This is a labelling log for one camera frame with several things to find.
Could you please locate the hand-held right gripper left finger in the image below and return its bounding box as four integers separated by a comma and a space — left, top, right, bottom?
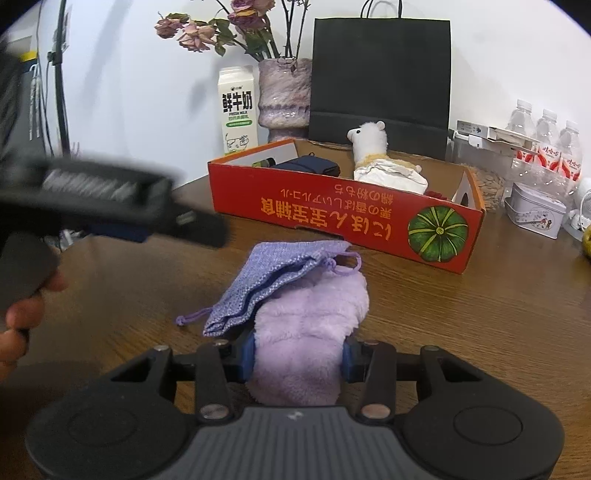
110, 331, 258, 424

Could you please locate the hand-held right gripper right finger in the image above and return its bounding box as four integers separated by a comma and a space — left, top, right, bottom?
341, 336, 482, 422

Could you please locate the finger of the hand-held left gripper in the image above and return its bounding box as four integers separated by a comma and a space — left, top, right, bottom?
151, 207, 230, 248

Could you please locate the light purple fluffy cloth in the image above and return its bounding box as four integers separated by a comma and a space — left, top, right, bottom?
248, 269, 370, 408

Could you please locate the purple drawstring pouch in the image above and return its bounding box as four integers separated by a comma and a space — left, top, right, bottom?
175, 239, 363, 338

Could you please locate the dark blue wallet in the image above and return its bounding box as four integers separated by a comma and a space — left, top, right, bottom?
274, 155, 342, 177

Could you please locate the red cardboard box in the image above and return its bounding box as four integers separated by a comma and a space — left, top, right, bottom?
207, 138, 487, 276

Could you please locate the white cloth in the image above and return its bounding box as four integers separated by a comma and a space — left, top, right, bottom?
354, 159, 428, 195

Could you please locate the white yellow alpaca plush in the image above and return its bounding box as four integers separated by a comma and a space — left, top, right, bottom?
346, 120, 427, 178

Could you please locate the person's left hand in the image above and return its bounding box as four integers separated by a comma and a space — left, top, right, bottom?
0, 271, 68, 372

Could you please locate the black light stand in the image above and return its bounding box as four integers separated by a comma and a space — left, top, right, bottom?
46, 0, 73, 158

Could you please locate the white green milk carton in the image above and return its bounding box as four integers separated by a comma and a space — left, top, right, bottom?
217, 66, 258, 156

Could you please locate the purple textured vase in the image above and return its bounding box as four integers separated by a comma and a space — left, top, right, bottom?
257, 57, 314, 143

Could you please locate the dried rose bouquet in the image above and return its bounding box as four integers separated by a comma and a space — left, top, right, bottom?
154, 0, 315, 62

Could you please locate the clear seed container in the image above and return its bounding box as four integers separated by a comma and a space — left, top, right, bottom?
450, 133, 514, 212

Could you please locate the black paper bag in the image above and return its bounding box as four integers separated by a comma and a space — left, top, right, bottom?
308, 0, 452, 162

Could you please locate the white printed tin box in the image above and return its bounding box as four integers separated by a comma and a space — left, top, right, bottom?
503, 182, 568, 240

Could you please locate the flat white box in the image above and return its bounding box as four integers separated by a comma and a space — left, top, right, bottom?
455, 119, 541, 151

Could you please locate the white round device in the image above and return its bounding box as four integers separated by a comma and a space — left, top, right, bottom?
570, 177, 591, 232

